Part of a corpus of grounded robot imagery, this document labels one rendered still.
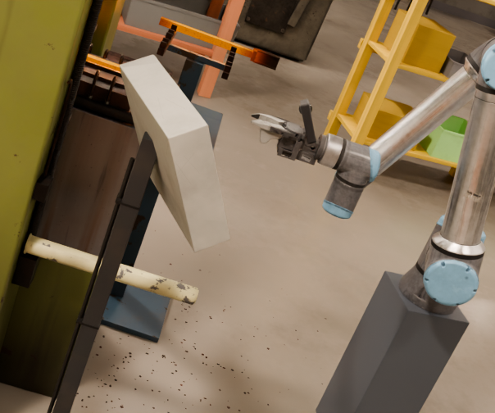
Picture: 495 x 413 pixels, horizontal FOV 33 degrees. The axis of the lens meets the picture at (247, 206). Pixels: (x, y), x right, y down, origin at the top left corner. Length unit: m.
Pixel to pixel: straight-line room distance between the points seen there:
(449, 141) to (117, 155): 3.45
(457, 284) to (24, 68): 1.29
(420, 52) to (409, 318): 2.74
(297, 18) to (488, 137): 4.84
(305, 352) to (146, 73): 1.78
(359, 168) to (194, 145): 0.86
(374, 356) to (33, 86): 1.40
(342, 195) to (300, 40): 4.79
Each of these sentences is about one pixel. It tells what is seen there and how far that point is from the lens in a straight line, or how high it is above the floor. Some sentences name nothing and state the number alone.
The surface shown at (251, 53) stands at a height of 1.01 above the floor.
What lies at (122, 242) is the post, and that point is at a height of 0.83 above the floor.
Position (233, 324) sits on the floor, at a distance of 3.29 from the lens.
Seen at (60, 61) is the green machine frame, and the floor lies 1.12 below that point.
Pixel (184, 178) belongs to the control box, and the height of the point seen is 1.08.
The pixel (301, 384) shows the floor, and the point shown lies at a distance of 3.14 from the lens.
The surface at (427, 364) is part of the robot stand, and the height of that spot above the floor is 0.42.
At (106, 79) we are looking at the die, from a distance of 2.26.
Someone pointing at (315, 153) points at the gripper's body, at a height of 0.96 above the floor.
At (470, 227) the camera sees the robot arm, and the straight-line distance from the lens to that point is 2.39.
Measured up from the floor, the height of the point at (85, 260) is 0.63.
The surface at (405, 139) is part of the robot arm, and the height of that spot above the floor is 1.06.
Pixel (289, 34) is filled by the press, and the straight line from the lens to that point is 7.08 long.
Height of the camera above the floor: 1.74
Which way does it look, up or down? 24 degrees down
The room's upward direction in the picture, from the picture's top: 22 degrees clockwise
